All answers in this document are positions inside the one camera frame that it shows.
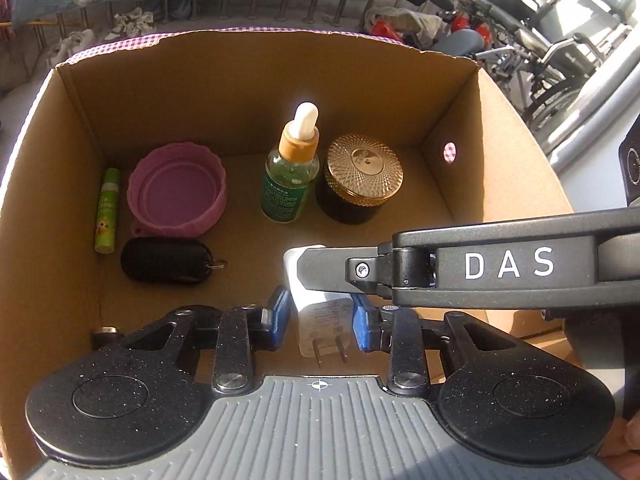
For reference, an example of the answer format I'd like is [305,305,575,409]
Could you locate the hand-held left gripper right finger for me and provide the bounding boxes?
[350,292,522,397]

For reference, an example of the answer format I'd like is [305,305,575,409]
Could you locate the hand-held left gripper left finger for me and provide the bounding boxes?
[120,285,293,396]

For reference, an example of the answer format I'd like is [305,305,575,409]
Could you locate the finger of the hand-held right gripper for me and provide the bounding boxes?
[294,241,395,293]

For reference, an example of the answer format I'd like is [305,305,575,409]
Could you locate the white charger plug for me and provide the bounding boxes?
[282,244,353,365]

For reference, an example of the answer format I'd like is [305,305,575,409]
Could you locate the green dropper bottle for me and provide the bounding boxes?
[260,102,321,223]

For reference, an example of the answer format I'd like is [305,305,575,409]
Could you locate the dark jar gold lid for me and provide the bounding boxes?
[315,132,404,226]

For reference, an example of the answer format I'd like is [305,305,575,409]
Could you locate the black key pouch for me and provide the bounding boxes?
[120,236,228,286]

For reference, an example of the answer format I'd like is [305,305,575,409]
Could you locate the pink silicone bowl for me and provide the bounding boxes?
[126,142,228,237]

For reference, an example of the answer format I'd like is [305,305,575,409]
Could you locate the black cylinder gold tip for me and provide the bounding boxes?
[90,326,123,351]

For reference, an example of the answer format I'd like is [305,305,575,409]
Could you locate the green lip balm tube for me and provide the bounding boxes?
[94,167,121,253]

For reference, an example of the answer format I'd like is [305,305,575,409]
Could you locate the brown cardboard box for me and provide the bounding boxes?
[0,27,576,480]

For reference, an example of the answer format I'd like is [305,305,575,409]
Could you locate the person's right hand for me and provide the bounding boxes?
[600,416,640,480]

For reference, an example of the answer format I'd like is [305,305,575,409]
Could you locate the red toy vehicle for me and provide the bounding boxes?
[372,12,491,43]

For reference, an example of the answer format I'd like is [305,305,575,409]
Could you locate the beige cloth bag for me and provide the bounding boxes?
[365,7,443,43]

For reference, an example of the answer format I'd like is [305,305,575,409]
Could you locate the black wheelchair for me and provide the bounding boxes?
[470,0,636,131]

